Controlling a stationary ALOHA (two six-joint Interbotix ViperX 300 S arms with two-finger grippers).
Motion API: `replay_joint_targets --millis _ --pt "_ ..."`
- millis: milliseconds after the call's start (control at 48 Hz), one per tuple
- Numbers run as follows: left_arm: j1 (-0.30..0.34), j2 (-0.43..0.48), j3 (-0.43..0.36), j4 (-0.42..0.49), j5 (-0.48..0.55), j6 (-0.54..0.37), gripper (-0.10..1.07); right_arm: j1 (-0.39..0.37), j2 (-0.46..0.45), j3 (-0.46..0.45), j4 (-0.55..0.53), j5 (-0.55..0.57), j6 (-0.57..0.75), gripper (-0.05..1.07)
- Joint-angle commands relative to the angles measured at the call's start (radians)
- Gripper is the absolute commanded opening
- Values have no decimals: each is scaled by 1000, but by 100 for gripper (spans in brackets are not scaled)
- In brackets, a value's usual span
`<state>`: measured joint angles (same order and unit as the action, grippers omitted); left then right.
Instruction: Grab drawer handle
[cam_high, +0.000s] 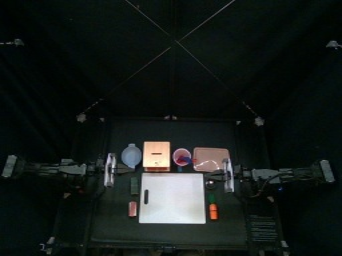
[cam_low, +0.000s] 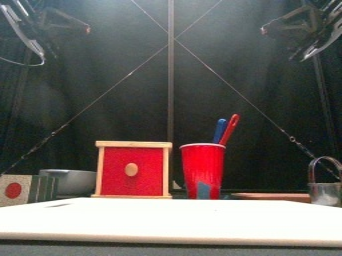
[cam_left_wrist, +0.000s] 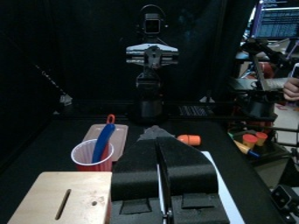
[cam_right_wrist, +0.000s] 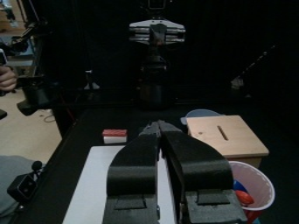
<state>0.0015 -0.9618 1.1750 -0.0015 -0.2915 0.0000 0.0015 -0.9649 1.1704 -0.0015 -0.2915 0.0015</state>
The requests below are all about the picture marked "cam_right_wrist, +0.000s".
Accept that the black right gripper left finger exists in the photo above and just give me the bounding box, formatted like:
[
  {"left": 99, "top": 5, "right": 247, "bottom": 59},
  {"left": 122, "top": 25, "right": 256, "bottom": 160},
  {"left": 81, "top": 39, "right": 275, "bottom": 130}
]
[{"left": 102, "top": 121, "right": 162, "bottom": 224}]

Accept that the blue toy in cup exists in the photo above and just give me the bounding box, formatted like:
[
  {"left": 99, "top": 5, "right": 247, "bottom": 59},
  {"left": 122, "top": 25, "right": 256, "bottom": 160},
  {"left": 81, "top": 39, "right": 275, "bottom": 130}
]
[{"left": 232, "top": 179, "right": 248, "bottom": 193}]

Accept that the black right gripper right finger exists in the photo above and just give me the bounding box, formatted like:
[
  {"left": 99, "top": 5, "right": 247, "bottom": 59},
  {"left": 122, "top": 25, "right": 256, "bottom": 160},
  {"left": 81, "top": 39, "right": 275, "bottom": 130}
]
[{"left": 156, "top": 119, "right": 248, "bottom": 224}]

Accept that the wooden box with slot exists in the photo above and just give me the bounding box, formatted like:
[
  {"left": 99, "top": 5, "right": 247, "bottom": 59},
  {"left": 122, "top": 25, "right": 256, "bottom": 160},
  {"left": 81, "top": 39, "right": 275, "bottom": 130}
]
[{"left": 186, "top": 115, "right": 271, "bottom": 170}]

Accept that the white plastic cup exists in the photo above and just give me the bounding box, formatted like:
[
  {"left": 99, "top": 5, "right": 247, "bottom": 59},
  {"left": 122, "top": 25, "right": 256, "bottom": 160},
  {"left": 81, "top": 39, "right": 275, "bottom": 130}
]
[{"left": 228, "top": 160, "right": 276, "bottom": 224}]

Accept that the person's hand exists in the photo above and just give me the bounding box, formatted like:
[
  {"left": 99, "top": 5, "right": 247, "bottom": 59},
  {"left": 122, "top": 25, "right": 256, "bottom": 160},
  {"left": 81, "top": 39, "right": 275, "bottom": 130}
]
[{"left": 0, "top": 66, "right": 19, "bottom": 93}]

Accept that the small black camera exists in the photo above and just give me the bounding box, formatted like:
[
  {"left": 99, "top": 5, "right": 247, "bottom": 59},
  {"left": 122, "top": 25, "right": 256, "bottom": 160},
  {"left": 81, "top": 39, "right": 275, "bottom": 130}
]
[{"left": 5, "top": 160, "right": 44, "bottom": 205}]

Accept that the red toy in cup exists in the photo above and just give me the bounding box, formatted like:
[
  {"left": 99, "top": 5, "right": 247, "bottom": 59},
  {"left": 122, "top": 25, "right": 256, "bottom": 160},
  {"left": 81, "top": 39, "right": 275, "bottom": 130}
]
[{"left": 235, "top": 190, "right": 256, "bottom": 207}]

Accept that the red and white toy block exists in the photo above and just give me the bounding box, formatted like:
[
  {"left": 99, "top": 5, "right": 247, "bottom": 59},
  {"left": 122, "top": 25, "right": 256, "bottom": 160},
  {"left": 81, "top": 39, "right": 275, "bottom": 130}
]
[{"left": 102, "top": 129, "right": 128, "bottom": 145}]

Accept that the white paper sheet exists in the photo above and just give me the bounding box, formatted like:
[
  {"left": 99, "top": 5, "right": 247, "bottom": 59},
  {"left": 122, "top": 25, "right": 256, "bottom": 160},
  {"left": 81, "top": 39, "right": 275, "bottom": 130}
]
[{"left": 61, "top": 144, "right": 179, "bottom": 224}]

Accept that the blue bowl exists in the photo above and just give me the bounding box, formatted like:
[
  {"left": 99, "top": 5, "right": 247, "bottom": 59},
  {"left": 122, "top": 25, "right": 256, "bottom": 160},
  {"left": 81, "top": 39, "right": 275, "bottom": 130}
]
[{"left": 179, "top": 108, "right": 227, "bottom": 126}]

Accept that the grey tripod stand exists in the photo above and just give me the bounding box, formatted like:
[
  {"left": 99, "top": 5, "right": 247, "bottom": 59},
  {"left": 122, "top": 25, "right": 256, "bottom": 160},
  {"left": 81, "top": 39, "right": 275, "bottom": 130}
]
[{"left": 83, "top": 69, "right": 100, "bottom": 91}]

